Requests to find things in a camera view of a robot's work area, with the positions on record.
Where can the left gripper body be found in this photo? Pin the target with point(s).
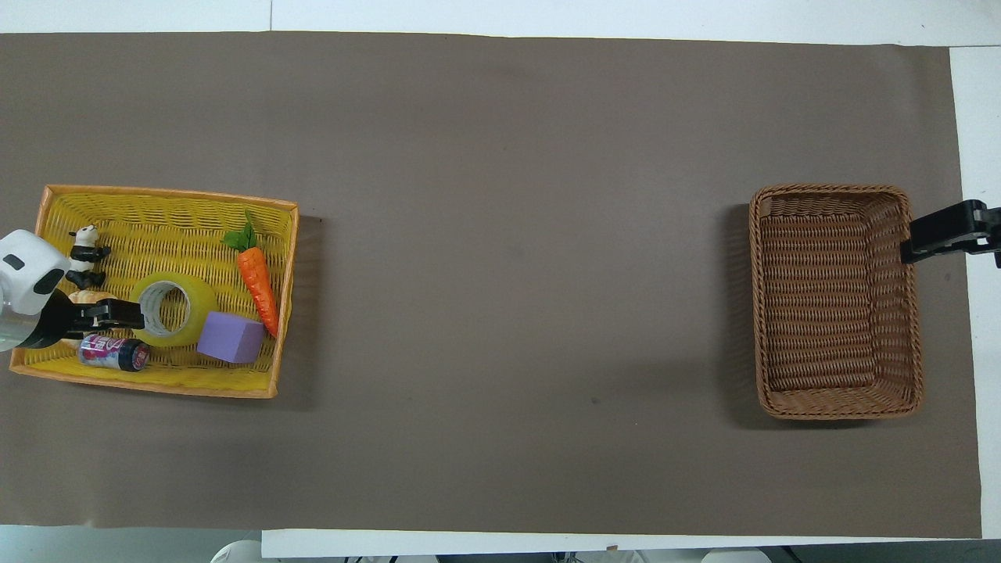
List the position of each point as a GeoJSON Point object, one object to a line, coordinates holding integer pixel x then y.
{"type": "Point", "coordinates": [56, 319]}

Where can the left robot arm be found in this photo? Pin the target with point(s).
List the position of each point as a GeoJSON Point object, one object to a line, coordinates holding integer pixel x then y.
{"type": "Point", "coordinates": [27, 270]}

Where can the yellow tape roll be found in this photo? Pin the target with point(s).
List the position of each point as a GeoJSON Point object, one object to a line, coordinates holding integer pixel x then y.
{"type": "Point", "coordinates": [202, 301]}

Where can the yellow wicker basket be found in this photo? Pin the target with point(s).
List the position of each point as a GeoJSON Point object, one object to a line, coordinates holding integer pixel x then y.
{"type": "Point", "coordinates": [168, 211]}

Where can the brown wicker basket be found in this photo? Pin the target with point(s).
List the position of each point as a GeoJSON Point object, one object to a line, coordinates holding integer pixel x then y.
{"type": "Point", "coordinates": [817, 301]}

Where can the beige toy bread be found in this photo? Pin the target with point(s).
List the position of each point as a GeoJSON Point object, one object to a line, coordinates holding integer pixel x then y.
{"type": "Point", "coordinates": [94, 296]}

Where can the small drink can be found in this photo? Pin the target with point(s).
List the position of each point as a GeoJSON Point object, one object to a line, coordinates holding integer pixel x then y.
{"type": "Point", "coordinates": [113, 353]}

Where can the panda figurine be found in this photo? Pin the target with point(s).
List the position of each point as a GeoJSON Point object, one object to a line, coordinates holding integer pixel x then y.
{"type": "Point", "coordinates": [87, 254]}

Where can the purple foam block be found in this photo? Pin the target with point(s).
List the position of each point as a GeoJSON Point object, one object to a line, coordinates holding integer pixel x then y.
{"type": "Point", "coordinates": [228, 336]}

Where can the orange toy carrot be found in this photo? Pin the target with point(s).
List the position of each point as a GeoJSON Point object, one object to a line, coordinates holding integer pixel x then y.
{"type": "Point", "coordinates": [258, 285]}

